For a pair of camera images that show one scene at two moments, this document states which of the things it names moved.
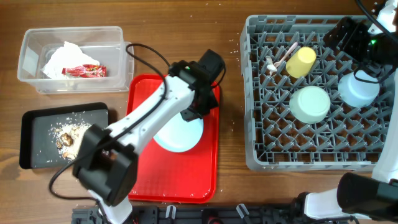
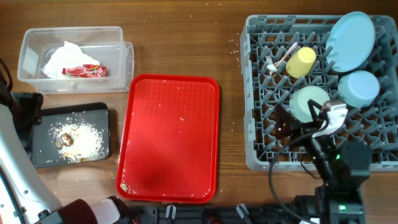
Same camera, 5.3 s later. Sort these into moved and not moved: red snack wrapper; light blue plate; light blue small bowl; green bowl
Moved: light blue plate
Not moved: light blue small bowl; red snack wrapper; green bowl
